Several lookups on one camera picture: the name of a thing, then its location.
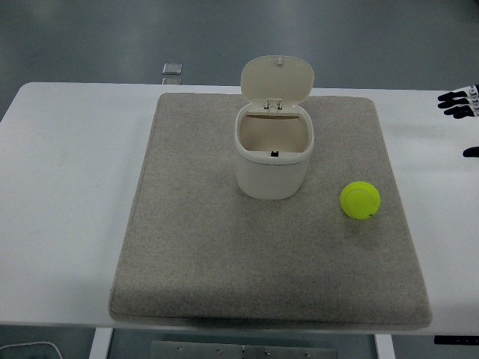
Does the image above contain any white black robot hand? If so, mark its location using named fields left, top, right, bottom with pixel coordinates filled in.
left=436, top=85, right=479, bottom=159

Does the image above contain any yellow-green tennis ball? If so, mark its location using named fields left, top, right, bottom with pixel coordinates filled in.
left=339, top=180, right=382, bottom=221

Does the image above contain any cream lidded bin box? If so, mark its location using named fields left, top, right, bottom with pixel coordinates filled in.
left=234, top=55, right=315, bottom=201

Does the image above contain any black table control panel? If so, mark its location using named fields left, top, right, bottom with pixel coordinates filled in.
left=433, top=335, right=479, bottom=346

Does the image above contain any white table leg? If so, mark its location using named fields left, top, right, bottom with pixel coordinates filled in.
left=373, top=334, right=394, bottom=359
left=88, top=328, right=114, bottom=359

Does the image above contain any beige fabric mat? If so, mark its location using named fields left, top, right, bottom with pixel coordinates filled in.
left=107, top=92, right=433, bottom=331

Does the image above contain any grey metal plate with screws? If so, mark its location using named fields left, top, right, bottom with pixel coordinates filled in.
left=150, top=340, right=339, bottom=359

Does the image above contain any white cable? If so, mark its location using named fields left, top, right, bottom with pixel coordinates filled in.
left=0, top=340, right=63, bottom=359

